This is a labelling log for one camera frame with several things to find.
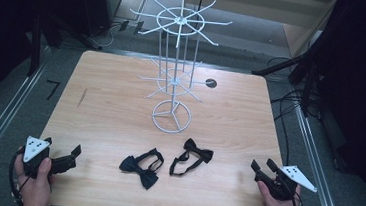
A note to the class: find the person's left hand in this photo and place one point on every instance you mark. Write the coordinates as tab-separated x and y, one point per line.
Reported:
37	187

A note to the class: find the light wooden shelf unit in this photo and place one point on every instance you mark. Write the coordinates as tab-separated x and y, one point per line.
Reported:
263	6

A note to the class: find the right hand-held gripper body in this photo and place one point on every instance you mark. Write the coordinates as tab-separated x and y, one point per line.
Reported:
286	184

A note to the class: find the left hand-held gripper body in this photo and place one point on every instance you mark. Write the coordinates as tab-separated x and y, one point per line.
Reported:
34	148

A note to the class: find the dark cabinet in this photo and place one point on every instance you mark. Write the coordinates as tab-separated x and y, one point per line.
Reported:
102	2

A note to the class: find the black stand legs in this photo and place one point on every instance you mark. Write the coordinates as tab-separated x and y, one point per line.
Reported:
308	80
36	46

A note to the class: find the dark curtain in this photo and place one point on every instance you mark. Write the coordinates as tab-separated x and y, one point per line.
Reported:
363	82
4	17

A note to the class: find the black bow tie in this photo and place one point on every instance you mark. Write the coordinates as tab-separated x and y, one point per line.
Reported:
197	151
141	171

